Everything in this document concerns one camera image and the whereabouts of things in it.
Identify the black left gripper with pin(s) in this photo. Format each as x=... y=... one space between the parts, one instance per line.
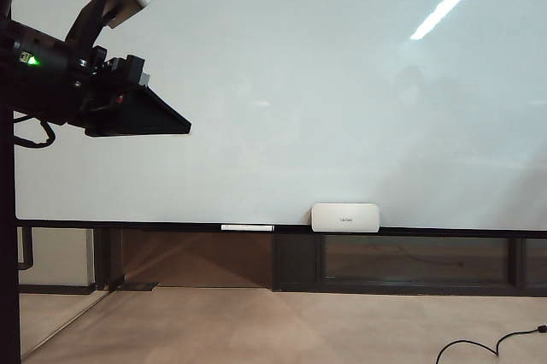
x=98 y=78

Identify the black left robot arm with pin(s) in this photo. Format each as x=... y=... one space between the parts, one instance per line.
x=38 y=56

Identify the white marker with black cap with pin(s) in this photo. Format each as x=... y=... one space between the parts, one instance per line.
x=243 y=227

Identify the white rectangular whiteboard eraser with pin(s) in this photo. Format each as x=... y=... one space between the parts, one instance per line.
x=342 y=218

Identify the black floor plate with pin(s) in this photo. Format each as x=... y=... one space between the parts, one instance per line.
x=141 y=286

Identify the black door frame post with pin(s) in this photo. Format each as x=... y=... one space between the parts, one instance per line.
x=107 y=257

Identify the whiteboard with black frame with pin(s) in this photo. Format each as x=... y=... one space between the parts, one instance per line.
x=299 y=82

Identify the dark framed glass wall panel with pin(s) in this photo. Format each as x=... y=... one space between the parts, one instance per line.
x=295 y=261

